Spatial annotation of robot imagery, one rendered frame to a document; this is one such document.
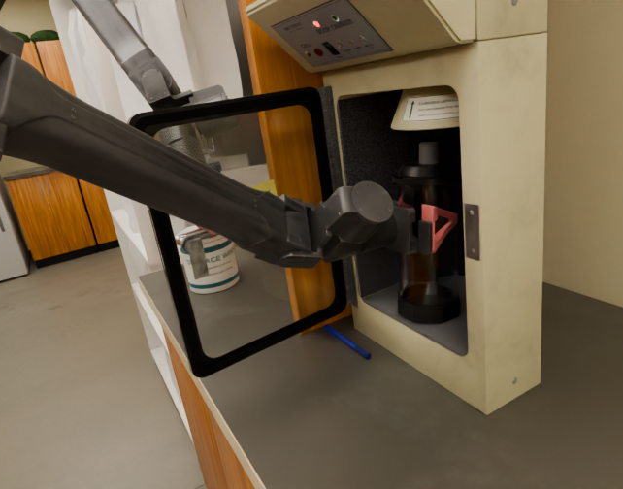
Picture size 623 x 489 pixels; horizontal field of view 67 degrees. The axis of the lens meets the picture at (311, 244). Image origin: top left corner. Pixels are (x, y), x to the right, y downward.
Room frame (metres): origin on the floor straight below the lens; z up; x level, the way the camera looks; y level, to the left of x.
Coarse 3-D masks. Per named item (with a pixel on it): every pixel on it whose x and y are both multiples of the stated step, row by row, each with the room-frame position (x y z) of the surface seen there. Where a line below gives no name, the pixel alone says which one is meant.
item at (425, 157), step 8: (424, 144) 0.68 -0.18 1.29; (432, 144) 0.68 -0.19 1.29; (424, 152) 0.68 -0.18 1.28; (432, 152) 0.68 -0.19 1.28; (424, 160) 0.68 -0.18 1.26; (432, 160) 0.68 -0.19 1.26; (440, 160) 0.71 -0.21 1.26; (408, 168) 0.67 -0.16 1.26; (416, 168) 0.66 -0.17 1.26; (424, 168) 0.65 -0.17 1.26; (432, 168) 0.65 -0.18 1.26; (440, 168) 0.65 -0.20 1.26; (448, 168) 0.65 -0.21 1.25; (456, 168) 0.66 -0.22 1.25; (408, 176) 0.66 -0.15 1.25; (416, 176) 0.65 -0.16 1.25; (424, 176) 0.65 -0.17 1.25; (432, 176) 0.64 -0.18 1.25; (440, 176) 0.64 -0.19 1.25
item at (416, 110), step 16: (416, 96) 0.64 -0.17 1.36; (432, 96) 0.63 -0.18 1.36; (448, 96) 0.61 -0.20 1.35; (400, 112) 0.67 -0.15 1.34; (416, 112) 0.63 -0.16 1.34; (432, 112) 0.62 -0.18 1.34; (448, 112) 0.61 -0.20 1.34; (400, 128) 0.65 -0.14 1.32; (416, 128) 0.63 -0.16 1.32; (432, 128) 0.61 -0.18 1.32
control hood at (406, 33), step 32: (288, 0) 0.64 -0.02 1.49; (320, 0) 0.59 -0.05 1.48; (352, 0) 0.56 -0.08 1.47; (384, 0) 0.52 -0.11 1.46; (416, 0) 0.49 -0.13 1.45; (448, 0) 0.50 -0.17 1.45; (384, 32) 0.57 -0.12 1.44; (416, 32) 0.53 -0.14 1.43; (448, 32) 0.50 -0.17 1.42; (352, 64) 0.68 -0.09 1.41
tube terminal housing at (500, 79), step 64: (512, 0) 0.53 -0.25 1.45; (384, 64) 0.65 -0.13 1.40; (448, 64) 0.55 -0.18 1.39; (512, 64) 0.54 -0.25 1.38; (512, 128) 0.54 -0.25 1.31; (512, 192) 0.54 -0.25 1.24; (512, 256) 0.54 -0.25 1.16; (384, 320) 0.71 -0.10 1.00; (512, 320) 0.54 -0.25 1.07; (448, 384) 0.57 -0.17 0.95; (512, 384) 0.54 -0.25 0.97
